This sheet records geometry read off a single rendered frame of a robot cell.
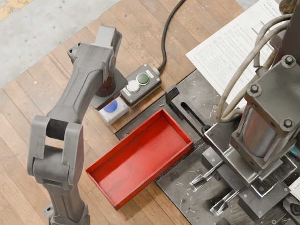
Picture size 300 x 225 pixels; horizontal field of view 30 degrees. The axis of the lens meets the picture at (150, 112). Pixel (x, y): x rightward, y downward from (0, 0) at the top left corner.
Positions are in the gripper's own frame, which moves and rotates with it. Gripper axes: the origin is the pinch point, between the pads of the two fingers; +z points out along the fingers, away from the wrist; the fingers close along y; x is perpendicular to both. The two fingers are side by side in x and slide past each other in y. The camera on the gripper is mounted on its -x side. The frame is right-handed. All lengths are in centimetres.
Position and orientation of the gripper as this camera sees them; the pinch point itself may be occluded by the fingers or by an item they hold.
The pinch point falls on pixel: (108, 98)
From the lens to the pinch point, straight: 141.7
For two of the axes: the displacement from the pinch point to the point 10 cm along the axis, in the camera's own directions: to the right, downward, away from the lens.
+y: -7.7, 6.1, -1.6
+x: 6.3, 7.3, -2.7
